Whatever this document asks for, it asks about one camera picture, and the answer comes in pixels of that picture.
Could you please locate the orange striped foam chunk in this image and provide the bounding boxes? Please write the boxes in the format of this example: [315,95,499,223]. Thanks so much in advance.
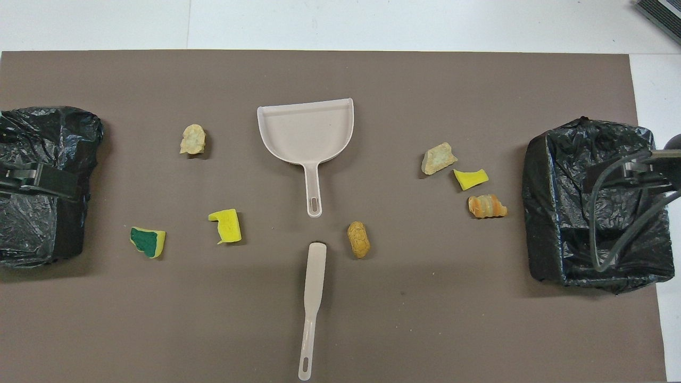
[468,194,508,219]

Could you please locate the beige plastic dustpan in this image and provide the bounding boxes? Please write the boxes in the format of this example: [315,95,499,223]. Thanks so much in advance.
[257,98,354,218]

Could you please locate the peanut shaped brown foam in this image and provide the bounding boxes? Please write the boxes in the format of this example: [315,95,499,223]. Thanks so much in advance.
[347,221,371,259]

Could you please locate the black bag lined bin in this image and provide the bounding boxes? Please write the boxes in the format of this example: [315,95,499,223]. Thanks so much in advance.
[521,117,675,294]
[0,106,104,268]

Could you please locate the greenish tan foam chunk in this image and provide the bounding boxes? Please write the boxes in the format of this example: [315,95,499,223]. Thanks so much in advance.
[421,142,458,176]

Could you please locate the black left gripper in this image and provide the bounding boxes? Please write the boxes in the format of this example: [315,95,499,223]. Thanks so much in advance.
[0,162,83,201]

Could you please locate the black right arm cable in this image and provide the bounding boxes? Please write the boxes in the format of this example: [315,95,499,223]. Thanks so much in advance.
[588,151,681,273]

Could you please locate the green and yellow sponge piece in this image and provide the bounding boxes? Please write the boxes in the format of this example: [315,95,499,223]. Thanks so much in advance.
[130,227,167,259]

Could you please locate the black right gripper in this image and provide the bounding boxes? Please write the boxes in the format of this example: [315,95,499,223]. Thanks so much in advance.
[583,151,681,193]

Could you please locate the dark ribbed panel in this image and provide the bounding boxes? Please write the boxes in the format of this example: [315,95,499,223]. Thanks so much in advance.
[635,0,681,46]

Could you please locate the beige hand brush black bristles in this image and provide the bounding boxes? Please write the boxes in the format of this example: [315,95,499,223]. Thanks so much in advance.
[298,242,327,381]

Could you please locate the small yellow sponge piece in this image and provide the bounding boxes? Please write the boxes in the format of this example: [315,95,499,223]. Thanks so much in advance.
[453,169,489,191]

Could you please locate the brown table mat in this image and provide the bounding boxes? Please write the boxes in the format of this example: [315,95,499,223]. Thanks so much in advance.
[0,51,667,383]

